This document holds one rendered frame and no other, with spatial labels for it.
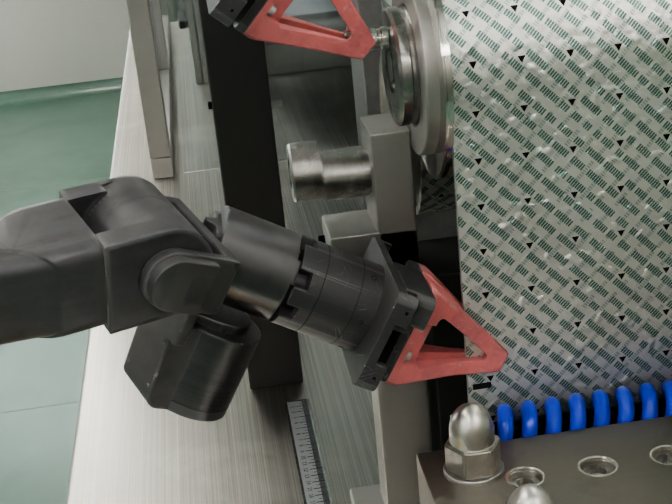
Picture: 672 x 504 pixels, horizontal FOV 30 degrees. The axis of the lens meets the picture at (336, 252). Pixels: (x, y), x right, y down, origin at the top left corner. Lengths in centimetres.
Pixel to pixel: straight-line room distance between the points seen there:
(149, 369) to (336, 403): 39
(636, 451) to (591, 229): 14
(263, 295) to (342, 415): 38
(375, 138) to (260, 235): 12
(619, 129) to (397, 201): 16
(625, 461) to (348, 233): 24
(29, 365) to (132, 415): 233
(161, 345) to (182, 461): 33
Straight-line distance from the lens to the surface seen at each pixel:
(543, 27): 76
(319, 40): 77
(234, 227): 74
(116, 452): 111
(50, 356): 351
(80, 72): 644
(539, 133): 77
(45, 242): 68
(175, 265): 68
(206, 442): 110
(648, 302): 83
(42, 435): 311
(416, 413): 91
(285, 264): 74
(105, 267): 68
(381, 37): 79
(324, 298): 75
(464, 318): 78
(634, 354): 84
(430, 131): 77
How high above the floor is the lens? 143
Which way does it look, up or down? 21 degrees down
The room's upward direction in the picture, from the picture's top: 6 degrees counter-clockwise
